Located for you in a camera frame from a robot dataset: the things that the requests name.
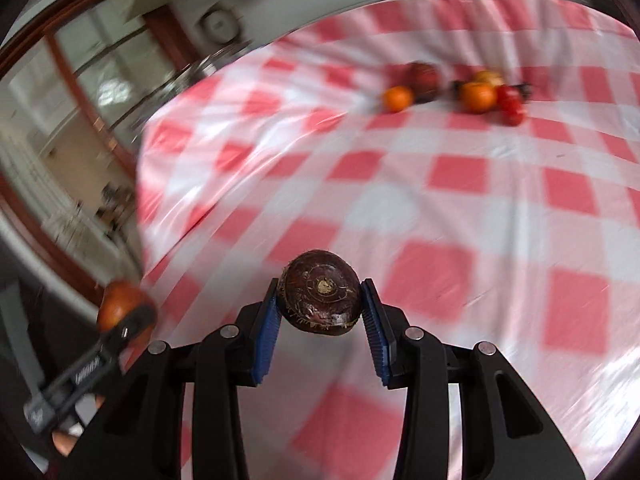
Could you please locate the large red apple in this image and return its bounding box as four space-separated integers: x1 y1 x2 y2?
96 280 157 348

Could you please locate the octagonal grey wall device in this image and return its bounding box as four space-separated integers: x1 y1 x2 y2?
199 7 241 45

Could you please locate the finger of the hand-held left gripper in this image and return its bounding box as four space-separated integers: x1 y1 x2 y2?
65 304 159 391

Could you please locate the person's left hand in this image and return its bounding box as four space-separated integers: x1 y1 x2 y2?
52 422 86 457

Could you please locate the orange tangerine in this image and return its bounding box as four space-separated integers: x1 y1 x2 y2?
383 86 416 113
459 81 498 114

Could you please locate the small dark red apple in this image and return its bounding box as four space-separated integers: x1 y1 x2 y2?
406 61 443 103

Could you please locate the brown wooden door frame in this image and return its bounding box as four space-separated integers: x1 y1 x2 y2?
0 0 201 311

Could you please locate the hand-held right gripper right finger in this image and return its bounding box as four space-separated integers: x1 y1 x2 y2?
361 277 586 480

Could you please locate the red tomato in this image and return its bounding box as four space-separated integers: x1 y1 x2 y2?
496 85 523 108
500 100 526 127

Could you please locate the red checked plastic tablecloth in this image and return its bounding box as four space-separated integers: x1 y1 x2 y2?
135 0 640 480

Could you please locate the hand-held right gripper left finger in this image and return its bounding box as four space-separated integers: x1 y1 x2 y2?
57 277 281 480

